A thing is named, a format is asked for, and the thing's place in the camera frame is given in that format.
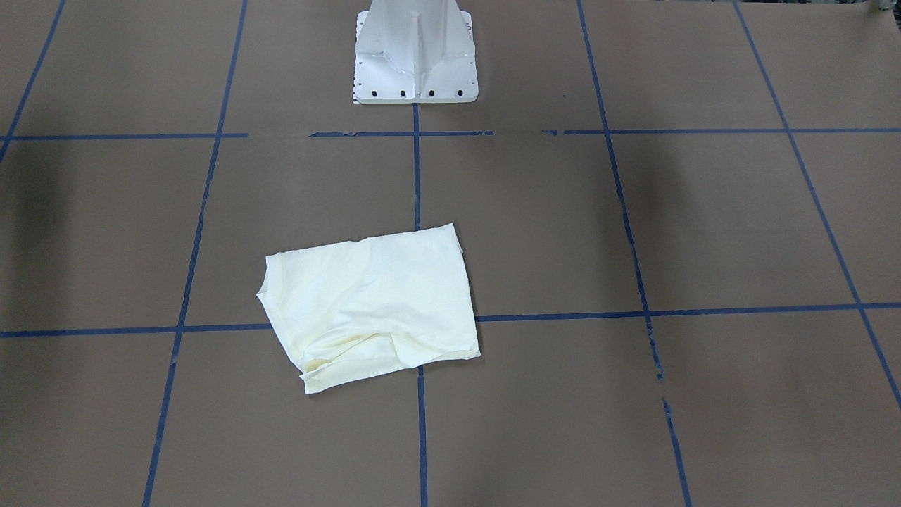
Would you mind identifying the white pedestal column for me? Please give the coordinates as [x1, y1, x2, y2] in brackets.
[352, 1, 479, 105]

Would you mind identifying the cream long sleeve cat shirt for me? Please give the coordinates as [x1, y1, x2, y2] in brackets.
[257, 223, 481, 394]

